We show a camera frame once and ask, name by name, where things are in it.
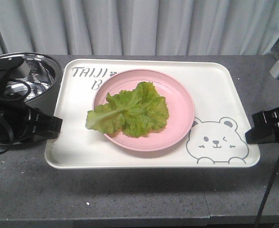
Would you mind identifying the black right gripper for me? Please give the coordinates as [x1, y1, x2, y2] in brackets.
[245, 107, 279, 144]

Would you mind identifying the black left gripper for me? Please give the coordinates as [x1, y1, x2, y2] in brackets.
[0, 95, 63, 145]

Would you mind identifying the white bear serving tray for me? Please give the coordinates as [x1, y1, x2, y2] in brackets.
[45, 59, 260, 169]

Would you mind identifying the pink round plate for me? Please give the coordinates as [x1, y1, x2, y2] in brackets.
[93, 69, 195, 152]

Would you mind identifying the green lettuce leaf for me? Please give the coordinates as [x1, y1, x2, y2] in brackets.
[85, 82, 169, 138]

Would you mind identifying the cream electric cooking pot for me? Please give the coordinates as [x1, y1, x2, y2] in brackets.
[0, 52, 62, 145]

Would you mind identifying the white pleated curtain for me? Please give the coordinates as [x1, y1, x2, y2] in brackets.
[0, 0, 279, 56]

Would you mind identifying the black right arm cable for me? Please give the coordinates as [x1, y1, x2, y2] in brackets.
[254, 133, 279, 228]

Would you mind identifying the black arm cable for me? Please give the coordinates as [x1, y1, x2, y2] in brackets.
[0, 57, 33, 154]
[254, 133, 279, 228]

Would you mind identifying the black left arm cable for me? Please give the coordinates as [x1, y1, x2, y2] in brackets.
[0, 57, 33, 154]

